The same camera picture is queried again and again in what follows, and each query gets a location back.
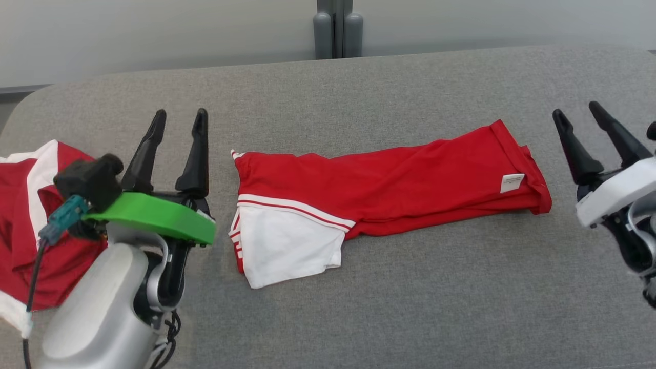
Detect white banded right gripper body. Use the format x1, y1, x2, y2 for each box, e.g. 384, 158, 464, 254
575, 156, 656, 308

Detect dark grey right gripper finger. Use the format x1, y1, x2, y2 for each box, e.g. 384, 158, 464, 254
588, 101, 654, 168
552, 109, 606, 186

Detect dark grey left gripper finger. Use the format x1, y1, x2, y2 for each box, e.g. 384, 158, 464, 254
120, 109, 168, 195
175, 108, 211, 200

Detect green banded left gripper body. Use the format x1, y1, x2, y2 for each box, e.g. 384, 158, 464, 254
82, 191, 217, 312

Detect red shirt with white trim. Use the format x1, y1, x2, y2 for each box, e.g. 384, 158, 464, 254
0, 139, 111, 339

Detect red and white striped shorts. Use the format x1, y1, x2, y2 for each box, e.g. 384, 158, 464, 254
230, 119, 553, 290

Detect left camera cable teal plug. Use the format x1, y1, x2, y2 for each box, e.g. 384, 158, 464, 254
20, 194, 92, 369

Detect black left arm cable bundle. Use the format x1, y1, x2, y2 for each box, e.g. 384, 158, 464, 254
149, 307, 183, 369

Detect grey partition post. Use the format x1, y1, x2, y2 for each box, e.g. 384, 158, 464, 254
313, 0, 364, 60

